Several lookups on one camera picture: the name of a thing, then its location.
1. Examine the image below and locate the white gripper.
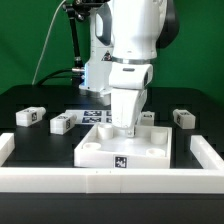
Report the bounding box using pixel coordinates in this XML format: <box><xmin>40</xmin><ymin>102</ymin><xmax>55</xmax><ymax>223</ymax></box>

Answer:
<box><xmin>111</xmin><ymin>88</ymin><xmax>147</xmax><ymax>138</ymax></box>

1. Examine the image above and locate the white square tabletop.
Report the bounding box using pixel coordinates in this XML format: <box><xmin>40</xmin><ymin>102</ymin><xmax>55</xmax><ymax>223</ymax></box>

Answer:
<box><xmin>74</xmin><ymin>123</ymin><xmax>172</xmax><ymax>169</ymax></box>

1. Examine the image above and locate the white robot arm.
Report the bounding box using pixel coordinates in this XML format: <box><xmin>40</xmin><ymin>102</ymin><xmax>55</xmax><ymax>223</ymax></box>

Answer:
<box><xmin>79</xmin><ymin>0</ymin><xmax>179</xmax><ymax>137</ymax></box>

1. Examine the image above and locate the tag marker sheet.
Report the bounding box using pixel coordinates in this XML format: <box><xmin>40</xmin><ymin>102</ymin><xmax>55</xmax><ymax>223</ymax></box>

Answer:
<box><xmin>67</xmin><ymin>110</ymin><xmax>112</xmax><ymax>125</ymax></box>

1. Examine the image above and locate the white U-shaped fence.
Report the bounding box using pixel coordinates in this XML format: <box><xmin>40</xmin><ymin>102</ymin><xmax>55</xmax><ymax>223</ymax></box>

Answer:
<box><xmin>0</xmin><ymin>133</ymin><xmax>224</xmax><ymax>194</ymax></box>

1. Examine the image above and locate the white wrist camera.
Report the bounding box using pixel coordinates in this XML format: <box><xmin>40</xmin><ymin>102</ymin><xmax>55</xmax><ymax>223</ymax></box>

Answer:
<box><xmin>109</xmin><ymin>63</ymin><xmax>153</xmax><ymax>90</ymax></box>

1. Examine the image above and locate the black cable bundle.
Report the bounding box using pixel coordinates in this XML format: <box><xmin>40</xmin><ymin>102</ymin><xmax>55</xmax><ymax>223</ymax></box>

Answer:
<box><xmin>34</xmin><ymin>67</ymin><xmax>84</xmax><ymax>87</ymax></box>

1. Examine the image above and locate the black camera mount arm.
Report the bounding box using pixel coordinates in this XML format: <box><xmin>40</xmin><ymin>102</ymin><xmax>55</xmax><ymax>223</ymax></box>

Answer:
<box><xmin>63</xmin><ymin>0</ymin><xmax>110</xmax><ymax>68</ymax></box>

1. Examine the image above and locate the grey cable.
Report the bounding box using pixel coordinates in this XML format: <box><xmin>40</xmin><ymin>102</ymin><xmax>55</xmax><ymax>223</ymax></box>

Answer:
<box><xmin>31</xmin><ymin>0</ymin><xmax>68</xmax><ymax>86</ymax></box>

